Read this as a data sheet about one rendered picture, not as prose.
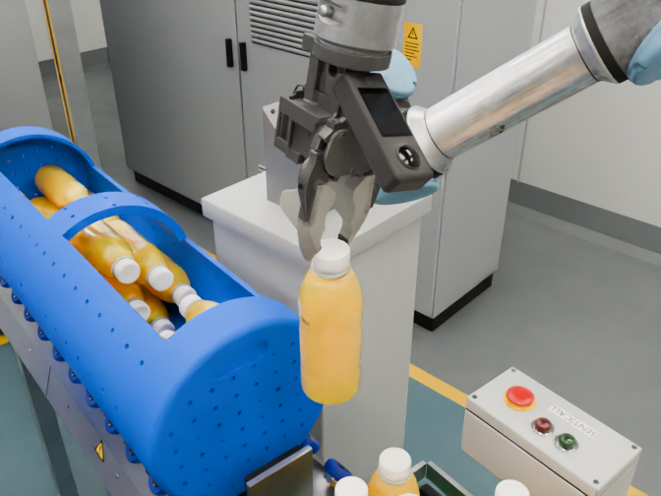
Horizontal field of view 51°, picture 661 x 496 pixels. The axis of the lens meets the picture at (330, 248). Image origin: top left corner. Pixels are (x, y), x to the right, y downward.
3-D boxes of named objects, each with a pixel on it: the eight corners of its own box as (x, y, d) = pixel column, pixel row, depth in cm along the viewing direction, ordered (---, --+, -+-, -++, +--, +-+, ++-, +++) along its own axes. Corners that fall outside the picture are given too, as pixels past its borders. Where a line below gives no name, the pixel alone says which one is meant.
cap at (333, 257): (333, 245, 73) (333, 230, 72) (357, 262, 70) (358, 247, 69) (304, 258, 71) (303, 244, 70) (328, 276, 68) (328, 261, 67)
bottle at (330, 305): (334, 357, 85) (335, 231, 74) (373, 390, 80) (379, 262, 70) (288, 384, 81) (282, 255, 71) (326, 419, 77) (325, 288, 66)
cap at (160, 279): (144, 279, 115) (149, 283, 113) (161, 262, 115) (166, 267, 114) (157, 291, 117) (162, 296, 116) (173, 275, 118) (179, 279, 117)
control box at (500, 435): (503, 416, 103) (512, 363, 98) (626, 502, 90) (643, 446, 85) (458, 449, 98) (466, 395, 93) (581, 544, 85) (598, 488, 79)
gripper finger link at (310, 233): (282, 237, 73) (306, 156, 69) (316, 266, 69) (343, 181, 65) (259, 239, 71) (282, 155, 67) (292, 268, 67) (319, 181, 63)
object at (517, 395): (516, 387, 94) (517, 380, 94) (538, 401, 92) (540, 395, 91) (500, 399, 92) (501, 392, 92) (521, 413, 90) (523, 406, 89)
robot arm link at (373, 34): (423, 7, 59) (352, 5, 54) (411, 59, 61) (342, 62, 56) (367, -14, 64) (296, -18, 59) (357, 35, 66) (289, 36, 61)
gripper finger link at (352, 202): (333, 222, 77) (337, 148, 71) (368, 247, 73) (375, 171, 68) (311, 231, 75) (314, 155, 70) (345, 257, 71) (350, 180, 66)
